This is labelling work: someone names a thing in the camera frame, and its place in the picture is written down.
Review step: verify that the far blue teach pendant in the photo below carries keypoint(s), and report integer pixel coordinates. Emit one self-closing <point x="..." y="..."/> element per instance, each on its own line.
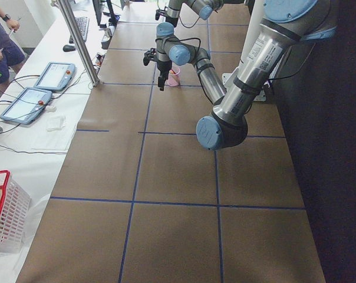
<point x="55" y="76"/>

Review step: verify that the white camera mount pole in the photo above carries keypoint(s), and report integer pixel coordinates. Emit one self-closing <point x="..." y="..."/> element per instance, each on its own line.
<point x="252" y="34"/>

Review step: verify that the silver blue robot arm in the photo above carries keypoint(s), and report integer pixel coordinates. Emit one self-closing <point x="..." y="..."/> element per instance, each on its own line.
<point x="203" y="8"/>
<point x="282" y="24"/>

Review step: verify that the pink mesh pen holder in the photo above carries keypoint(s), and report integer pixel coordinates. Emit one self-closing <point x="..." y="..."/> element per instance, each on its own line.
<point x="174" y="79"/>

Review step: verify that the near blue teach pendant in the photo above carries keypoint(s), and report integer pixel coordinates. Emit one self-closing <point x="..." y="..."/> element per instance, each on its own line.
<point x="27" y="106"/>

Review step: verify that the white crumpled cloth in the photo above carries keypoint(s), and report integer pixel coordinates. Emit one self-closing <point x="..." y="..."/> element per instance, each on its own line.
<point x="55" y="123"/>

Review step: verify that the person in dark clothes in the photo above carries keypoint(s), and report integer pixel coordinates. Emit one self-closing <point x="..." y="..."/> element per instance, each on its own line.
<point x="11" y="55"/>

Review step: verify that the blue teach pendant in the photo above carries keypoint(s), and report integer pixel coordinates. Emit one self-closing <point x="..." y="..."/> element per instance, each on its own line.
<point x="55" y="76"/>
<point x="27" y="106"/>

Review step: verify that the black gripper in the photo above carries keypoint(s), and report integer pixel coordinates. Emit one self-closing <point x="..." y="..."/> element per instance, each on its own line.
<point x="168" y="19"/>
<point x="162" y="67"/>

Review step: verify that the black keyboard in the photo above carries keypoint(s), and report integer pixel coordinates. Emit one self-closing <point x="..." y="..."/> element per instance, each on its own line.
<point x="83" y="25"/>

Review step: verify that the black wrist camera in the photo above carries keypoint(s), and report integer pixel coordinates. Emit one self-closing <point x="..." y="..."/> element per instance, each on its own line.
<point x="150" y="55"/>
<point x="160" y="13"/>

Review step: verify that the black computer mouse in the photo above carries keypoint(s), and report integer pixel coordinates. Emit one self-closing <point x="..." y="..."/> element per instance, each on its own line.
<point x="68" y="48"/>

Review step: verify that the red white plastic basket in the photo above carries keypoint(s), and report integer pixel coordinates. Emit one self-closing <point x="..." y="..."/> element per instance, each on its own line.
<point x="14" y="205"/>

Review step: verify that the aluminium frame post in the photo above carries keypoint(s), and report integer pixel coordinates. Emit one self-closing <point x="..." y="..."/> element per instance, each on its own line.
<point x="73" y="28"/>

